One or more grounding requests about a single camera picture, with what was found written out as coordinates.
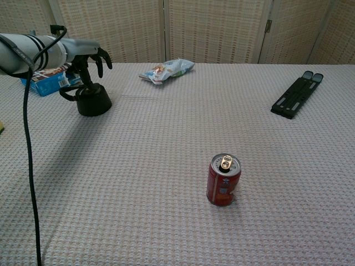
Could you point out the beige woven tablecloth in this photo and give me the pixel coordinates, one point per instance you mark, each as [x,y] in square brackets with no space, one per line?
[177,166]

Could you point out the black folding laptop stand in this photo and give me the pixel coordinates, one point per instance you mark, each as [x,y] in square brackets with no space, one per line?
[298,95]

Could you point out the black round lid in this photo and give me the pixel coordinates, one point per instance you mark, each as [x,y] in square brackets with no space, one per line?
[97,86]

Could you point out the blue snack box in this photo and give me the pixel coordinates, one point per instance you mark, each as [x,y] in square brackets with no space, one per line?
[45,83]

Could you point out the beige woven folding screen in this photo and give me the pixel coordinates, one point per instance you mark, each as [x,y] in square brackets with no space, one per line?
[216,30]

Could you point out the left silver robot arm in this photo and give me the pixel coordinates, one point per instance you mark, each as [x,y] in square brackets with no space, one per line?
[30,52]

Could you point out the white blue snack bag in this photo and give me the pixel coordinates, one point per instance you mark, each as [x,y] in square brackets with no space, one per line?
[167,70]

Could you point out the red soda can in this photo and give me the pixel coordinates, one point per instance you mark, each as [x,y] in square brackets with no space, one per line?
[223,183]

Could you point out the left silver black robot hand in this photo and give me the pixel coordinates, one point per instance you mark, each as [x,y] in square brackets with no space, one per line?
[83,48]

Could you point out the black kettle with handle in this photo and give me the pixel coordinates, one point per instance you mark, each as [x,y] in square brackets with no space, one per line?
[93,101]

